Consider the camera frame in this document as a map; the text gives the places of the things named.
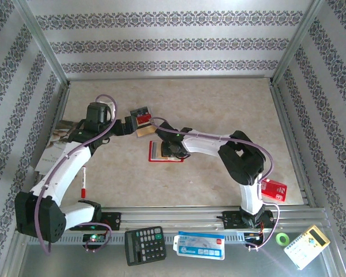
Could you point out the red card holder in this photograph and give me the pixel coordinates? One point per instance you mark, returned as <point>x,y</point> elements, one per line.
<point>154,151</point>

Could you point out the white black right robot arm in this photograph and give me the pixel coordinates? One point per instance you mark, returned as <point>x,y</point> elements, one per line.
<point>202,147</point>

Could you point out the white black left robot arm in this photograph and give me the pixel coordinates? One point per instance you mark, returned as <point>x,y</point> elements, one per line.
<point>69,173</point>

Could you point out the red plastic card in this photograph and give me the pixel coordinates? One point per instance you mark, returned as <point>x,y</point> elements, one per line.
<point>144,117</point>

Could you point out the white book with bread photo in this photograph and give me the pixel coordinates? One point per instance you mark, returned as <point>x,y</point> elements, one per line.
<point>54,138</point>

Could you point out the white red marker pen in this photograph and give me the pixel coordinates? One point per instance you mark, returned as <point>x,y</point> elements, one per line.
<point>83,184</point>

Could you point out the blue white plastic pouch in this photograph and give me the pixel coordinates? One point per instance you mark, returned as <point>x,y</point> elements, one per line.
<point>199,245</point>

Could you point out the black desk calculator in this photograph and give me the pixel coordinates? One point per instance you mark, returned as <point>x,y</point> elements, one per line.
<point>145,245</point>

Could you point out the red cardboard box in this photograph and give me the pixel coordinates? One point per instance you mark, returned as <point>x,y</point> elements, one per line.
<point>276,191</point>

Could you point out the green tape roll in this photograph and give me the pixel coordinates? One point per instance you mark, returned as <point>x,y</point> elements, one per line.
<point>277,239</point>

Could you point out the yellow white calculator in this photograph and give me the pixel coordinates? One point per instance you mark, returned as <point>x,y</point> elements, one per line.
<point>305,248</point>

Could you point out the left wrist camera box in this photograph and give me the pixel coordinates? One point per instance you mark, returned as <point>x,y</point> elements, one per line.
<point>110,106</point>

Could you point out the aluminium frame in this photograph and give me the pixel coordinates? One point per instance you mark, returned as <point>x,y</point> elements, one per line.
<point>173,215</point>

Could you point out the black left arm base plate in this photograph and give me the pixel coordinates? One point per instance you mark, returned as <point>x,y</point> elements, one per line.
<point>112,220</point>

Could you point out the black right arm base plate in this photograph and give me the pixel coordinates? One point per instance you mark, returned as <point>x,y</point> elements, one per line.
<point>230,222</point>

